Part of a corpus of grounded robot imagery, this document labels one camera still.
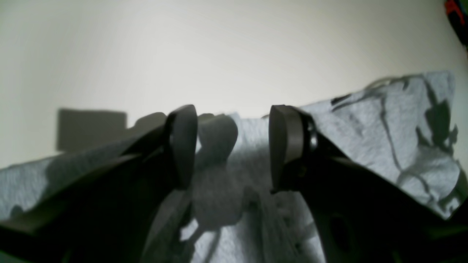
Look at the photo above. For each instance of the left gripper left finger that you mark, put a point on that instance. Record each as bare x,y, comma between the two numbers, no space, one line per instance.
105,216

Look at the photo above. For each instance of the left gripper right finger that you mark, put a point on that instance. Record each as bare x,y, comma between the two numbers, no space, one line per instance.
360,217

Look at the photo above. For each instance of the grey T-shirt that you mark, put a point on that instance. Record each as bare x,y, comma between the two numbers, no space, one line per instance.
398,128

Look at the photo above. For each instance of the orange black clamp upper left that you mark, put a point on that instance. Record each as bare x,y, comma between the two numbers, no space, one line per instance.
456,12

